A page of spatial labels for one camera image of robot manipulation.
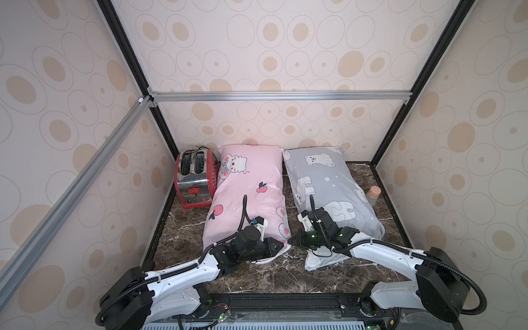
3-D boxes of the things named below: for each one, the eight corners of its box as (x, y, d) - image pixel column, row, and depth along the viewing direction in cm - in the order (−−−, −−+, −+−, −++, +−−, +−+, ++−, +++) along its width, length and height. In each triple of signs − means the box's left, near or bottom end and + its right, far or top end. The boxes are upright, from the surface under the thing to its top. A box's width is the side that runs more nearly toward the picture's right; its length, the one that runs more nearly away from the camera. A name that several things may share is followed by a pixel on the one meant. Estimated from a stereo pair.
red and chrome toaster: (182, 209, 103) (167, 184, 87) (193, 174, 118) (182, 148, 102) (216, 209, 103) (207, 184, 87) (223, 174, 118) (216, 148, 103)
